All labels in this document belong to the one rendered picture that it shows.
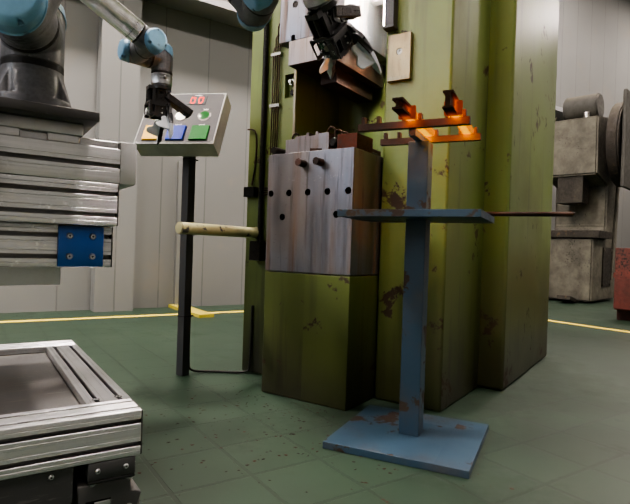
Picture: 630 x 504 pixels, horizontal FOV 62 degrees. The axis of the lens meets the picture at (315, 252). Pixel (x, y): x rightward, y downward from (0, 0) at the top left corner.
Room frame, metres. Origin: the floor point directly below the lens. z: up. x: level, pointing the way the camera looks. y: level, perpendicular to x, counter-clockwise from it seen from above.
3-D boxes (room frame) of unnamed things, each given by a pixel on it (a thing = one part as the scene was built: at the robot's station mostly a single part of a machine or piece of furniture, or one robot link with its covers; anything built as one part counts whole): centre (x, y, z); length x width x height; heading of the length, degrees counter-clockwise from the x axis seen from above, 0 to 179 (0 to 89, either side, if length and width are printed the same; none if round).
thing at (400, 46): (1.91, -0.29, 1.27); 0.09 x 0.02 x 0.17; 56
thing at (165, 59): (1.91, 0.59, 1.23); 0.09 x 0.08 x 0.11; 132
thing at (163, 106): (1.91, 0.59, 1.07); 0.09 x 0.08 x 0.12; 124
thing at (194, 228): (2.10, 0.38, 0.62); 0.44 x 0.05 x 0.05; 146
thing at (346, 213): (1.55, -0.30, 0.67); 0.40 x 0.30 x 0.02; 65
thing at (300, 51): (2.15, -0.07, 1.32); 0.42 x 0.20 x 0.10; 146
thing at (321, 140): (2.15, -0.07, 0.96); 0.42 x 0.20 x 0.09; 146
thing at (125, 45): (1.83, 0.65, 1.23); 0.11 x 0.11 x 0.08; 42
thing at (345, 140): (1.93, -0.14, 0.95); 0.12 x 0.09 x 0.07; 146
